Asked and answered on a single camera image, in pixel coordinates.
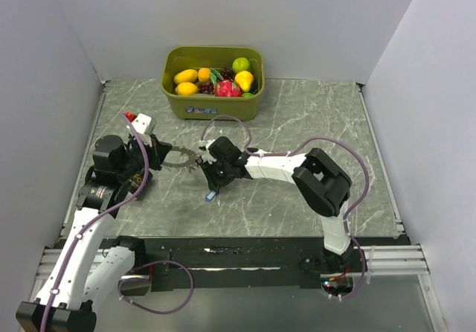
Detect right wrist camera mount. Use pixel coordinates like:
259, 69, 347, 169
198, 139, 216, 163

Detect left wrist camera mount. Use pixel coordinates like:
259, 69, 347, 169
125, 112, 157, 141

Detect pink dragon fruit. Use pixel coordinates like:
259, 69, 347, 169
214, 80, 242, 98

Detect yellow mango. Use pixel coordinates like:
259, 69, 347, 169
175, 82, 199, 96
173, 68, 198, 85

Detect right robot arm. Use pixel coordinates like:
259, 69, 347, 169
197, 136, 353, 272

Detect green apple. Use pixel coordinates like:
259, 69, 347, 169
232, 57, 251, 74

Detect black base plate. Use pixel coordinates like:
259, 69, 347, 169
92, 236, 369, 293

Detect olive green plastic basket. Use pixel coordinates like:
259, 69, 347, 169
161, 46, 265, 121

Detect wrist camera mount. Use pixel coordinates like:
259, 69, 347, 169
125, 112, 157, 141
198, 139, 216, 163

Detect aluminium rail frame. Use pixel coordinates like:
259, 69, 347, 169
35, 246, 429, 281

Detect blue key tag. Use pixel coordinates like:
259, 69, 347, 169
205, 191, 217, 202

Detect dark red grapes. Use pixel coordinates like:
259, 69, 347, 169
198, 81, 214, 95

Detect lower yellow mango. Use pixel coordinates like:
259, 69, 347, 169
175, 82, 199, 96

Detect orange fruit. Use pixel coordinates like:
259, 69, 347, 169
198, 68, 211, 83

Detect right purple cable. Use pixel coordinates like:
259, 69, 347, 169
200, 114, 371, 303

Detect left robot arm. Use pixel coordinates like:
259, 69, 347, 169
16, 135, 173, 331

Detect upper yellow mango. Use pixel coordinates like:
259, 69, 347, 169
173, 68, 198, 85

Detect yellow pear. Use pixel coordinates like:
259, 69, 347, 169
234, 71, 254, 92

